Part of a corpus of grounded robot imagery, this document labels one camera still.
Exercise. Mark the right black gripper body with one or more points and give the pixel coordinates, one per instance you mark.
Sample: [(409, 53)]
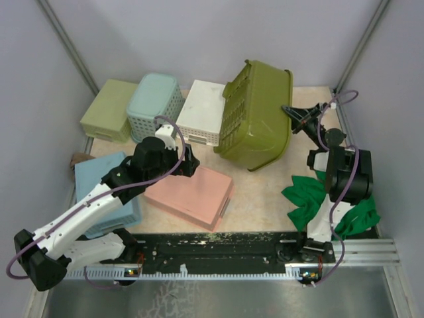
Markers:
[(311, 128)]

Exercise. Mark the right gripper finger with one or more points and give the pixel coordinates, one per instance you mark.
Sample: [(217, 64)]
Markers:
[(299, 115), (297, 126)]

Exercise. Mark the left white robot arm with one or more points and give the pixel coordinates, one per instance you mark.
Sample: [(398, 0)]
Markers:
[(50, 252)]

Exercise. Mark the light green plastic bin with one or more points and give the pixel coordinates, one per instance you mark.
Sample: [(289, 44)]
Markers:
[(106, 117)]

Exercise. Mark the pink plastic bin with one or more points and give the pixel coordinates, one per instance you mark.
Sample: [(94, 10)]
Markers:
[(200, 200)]

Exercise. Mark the teal perforated basket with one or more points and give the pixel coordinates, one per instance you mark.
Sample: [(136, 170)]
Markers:
[(156, 94)]

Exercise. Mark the white perforated bin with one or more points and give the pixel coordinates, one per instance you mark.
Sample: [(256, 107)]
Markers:
[(201, 116)]

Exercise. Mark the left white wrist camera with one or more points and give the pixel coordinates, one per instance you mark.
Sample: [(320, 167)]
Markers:
[(167, 134)]

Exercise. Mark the olive green dish basket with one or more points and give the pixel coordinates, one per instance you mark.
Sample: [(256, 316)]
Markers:
[(255, 131)]

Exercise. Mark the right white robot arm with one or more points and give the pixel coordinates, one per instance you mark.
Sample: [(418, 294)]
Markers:
[(348, 178)]

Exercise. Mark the brown paper bag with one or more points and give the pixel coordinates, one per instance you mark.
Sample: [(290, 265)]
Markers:
[(79, 157)]

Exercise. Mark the green cloth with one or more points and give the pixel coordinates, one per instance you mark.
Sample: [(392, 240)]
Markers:
[(308, 193)]

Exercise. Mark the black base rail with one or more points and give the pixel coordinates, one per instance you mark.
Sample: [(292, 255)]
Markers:
[(215, 253)]

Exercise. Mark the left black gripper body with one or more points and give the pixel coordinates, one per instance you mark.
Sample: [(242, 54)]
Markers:
[(169, 159)]

